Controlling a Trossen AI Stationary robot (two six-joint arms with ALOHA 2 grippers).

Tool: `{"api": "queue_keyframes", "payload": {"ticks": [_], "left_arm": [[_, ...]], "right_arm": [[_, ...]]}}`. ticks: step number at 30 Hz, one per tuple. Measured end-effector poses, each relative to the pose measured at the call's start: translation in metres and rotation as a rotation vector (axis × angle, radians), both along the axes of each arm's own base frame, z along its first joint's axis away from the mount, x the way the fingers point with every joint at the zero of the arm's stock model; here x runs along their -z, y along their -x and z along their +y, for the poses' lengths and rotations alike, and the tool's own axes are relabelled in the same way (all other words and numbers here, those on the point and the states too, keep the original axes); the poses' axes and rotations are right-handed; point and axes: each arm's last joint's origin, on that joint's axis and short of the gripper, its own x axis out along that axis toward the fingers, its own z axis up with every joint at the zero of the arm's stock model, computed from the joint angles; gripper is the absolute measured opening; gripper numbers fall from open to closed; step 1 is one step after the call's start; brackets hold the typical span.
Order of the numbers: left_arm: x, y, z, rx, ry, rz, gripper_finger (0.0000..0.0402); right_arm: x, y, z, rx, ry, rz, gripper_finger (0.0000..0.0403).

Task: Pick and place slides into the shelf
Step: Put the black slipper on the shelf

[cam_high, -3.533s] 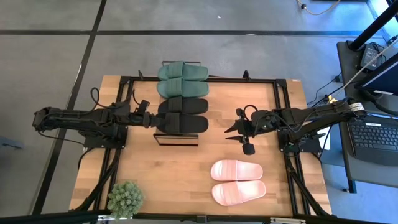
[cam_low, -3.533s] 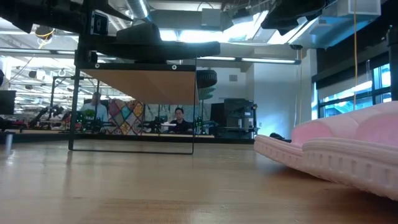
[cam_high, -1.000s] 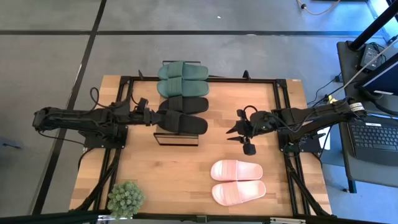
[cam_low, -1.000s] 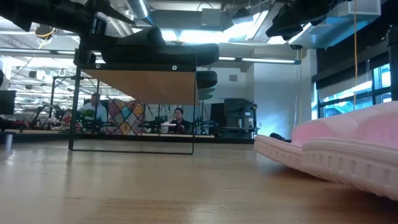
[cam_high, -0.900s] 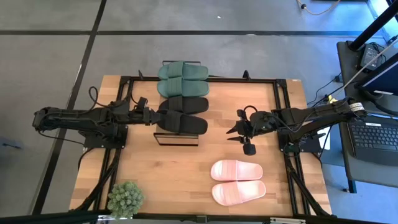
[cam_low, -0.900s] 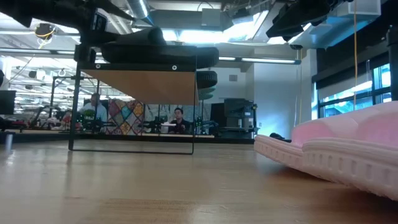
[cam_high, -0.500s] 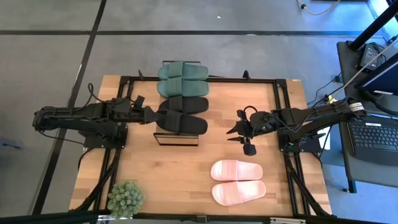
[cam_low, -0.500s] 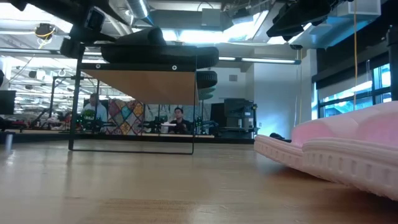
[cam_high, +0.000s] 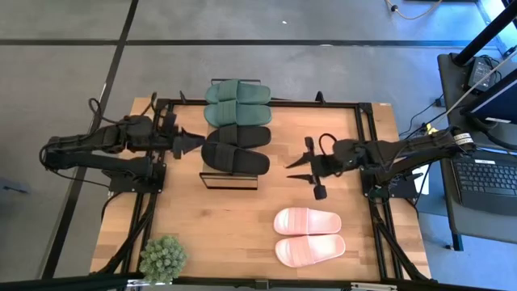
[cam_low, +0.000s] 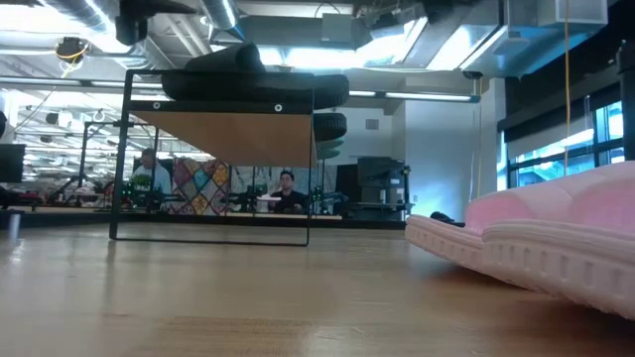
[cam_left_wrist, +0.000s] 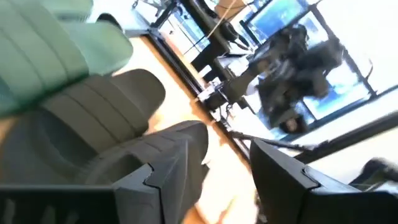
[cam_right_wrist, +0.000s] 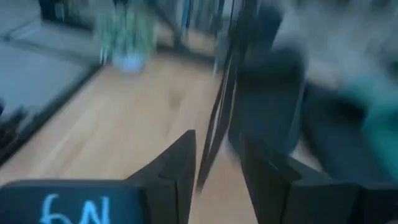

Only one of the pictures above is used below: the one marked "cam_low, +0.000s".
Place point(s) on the black slide sandal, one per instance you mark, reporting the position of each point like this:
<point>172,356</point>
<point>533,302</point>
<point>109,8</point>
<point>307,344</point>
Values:
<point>330,126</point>
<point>248,91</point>

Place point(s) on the wooden shelf with black frame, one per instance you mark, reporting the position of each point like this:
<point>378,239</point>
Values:
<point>223,134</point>

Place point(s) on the green slide sandal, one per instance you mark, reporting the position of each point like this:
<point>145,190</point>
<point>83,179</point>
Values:
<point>330,145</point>
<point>328,154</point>

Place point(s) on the pink slide sandal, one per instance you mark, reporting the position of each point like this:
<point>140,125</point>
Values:
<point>446,243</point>
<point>555,268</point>

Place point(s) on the black round ceiling fixture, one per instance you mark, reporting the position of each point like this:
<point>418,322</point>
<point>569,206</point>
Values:
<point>72,49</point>

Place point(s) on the person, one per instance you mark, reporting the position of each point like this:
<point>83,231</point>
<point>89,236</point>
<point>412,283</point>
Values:
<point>149,173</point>
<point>288,196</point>

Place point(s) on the grey ceiling box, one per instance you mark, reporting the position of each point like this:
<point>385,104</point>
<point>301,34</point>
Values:
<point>337,27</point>

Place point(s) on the colourful patchwork panel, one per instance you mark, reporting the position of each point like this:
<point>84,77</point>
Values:
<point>201,186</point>

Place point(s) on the black screen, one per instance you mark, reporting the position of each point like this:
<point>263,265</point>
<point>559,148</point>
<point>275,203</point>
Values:
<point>11,162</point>

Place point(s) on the long ceiling light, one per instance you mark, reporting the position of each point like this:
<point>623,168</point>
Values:
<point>426,96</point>

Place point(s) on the black equipment cabinet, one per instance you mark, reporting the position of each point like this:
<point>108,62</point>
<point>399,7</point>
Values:
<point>382,186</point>

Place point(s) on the black pillar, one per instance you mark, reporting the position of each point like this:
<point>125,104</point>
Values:
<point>627,99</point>

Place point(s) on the silver ceiling duct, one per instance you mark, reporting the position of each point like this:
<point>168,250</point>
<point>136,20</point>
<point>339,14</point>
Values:
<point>220,15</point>

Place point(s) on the black background rig frame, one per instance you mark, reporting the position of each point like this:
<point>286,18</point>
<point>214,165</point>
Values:
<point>85,158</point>

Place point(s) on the black aluminium table frame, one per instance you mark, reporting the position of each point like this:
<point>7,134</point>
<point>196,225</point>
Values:
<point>347,223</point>

